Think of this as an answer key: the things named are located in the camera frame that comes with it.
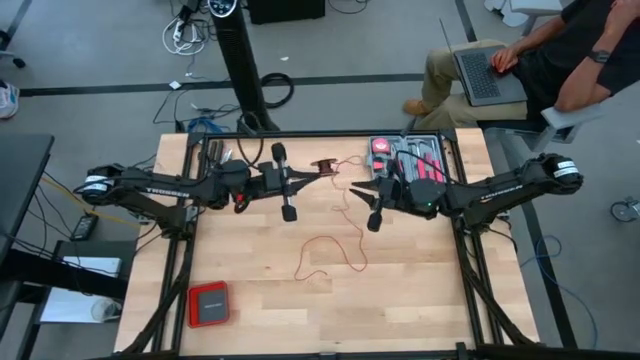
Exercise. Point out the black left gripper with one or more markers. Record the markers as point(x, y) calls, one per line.
point(275, 182)

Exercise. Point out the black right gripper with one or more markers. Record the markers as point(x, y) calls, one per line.
point(392, 195)

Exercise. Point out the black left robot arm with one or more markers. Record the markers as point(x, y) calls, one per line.
point(160, 187)

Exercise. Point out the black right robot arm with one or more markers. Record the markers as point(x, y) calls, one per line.
point(500, 192)

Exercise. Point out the red utility knife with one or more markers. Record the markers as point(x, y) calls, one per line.
point(380, 164)

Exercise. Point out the red tape measure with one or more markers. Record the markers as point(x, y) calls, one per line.
point(381, 145)

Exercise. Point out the grey tool kit case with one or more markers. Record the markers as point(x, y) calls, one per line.
point(402, 142)

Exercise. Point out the grey hammer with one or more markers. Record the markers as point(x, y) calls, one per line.
point(415, 145)

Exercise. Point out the small red clip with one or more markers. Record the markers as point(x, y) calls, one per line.
point(241, 204)

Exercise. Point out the black pliers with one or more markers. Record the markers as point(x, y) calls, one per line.
point(214, 152)

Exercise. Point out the tan boot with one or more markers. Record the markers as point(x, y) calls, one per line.
point(415, 107)

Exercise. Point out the black tower fan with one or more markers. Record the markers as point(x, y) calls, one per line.
point(242, 65)

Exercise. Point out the red-rimmed black box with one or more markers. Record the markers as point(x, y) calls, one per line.
point(207, 305)

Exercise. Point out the small white floor plug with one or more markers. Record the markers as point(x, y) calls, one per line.
point(175, 85)

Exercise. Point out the grey laptop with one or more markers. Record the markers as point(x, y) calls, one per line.
point(487, 75)

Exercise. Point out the black floor box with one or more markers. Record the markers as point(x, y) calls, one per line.
point(285, 10)

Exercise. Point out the person's right hand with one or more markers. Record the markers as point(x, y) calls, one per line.
point(504, 59)

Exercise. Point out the black power adapter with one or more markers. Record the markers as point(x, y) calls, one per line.
point(84, 227)

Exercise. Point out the clear plastic cup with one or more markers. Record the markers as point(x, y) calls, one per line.
point(105, 310)

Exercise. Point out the white chair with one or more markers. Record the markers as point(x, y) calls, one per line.
point(535, 7)

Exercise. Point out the black side stand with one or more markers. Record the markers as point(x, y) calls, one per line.
point(75, 270)

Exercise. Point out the person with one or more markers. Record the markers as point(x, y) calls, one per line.
point(575, 50)

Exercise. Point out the grey caster wheel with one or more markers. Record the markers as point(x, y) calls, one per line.
point(625, 210)

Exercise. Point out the white paper sheet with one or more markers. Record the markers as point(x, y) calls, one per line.
point(75, 305)

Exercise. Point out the black wristwatch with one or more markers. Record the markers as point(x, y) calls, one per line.
point(599, 56)

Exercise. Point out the black desk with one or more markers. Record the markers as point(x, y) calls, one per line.
point(22, 190)

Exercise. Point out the white sneaker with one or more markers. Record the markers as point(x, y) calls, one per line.
point(7, 100)

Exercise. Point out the black chair base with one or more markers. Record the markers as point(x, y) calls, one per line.
point(10, 55)

